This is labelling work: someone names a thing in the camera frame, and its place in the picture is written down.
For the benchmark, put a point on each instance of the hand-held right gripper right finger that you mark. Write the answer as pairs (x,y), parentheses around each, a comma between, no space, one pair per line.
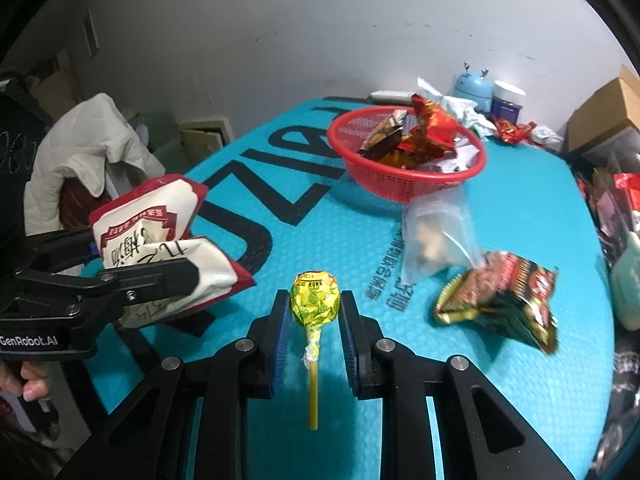
(348,350)

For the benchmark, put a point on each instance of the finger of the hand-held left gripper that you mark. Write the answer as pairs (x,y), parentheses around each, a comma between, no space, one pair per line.
(60,250)
(160,280)

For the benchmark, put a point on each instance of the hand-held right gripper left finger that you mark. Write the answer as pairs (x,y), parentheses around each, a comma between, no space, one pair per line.
(281,345)

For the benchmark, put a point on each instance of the yellow lollipop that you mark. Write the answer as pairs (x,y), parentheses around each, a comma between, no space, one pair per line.
(315,300)

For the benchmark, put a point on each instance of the white and red snack bag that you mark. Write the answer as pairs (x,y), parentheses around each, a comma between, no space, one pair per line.
(150,220)

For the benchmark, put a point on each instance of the clear plastic snack bag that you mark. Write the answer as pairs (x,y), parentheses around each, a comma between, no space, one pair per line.
(430,240)

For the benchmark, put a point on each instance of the dark gold snack packet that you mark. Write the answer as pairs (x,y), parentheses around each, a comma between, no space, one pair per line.
(500,300)

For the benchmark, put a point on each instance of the red plastic basket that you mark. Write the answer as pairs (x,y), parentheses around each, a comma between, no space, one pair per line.
(380,180)

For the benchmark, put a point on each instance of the copper brown snack packet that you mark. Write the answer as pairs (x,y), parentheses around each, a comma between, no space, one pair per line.
(382,132)

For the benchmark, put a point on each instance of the white black snack packet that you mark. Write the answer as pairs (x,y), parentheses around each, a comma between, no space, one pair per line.
(462,159)

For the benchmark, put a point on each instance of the red gold snack packet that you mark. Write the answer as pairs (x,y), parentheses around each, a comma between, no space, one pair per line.
(440,125)

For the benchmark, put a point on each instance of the person's left hand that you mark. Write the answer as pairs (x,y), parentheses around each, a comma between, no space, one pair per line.
(35,385)

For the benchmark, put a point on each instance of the white quilted jacket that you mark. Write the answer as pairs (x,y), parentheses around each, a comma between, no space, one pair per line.
(90,145)

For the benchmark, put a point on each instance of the teal printed mat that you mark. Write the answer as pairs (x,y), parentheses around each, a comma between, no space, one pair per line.
(350,240)

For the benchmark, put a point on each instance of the small crumpled white tissue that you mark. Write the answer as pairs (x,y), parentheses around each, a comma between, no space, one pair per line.
(545,136)
(480,124)

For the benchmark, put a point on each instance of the large crumpled white tissue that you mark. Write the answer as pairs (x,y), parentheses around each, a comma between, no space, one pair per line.
(445,100)

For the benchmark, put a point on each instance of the red candy packet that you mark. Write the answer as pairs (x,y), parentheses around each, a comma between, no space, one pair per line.
(515,132)

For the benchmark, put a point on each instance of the blue round humidifier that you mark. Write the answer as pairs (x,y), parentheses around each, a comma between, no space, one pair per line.
(472,87)

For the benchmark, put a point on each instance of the dark jar with white lid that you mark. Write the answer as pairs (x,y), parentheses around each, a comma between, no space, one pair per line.
(507,102)

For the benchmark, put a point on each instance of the pile of red packets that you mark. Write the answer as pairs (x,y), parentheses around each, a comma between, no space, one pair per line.
(615,200)

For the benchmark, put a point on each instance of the cardboard box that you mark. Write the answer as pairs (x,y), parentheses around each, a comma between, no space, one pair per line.
(605,110)

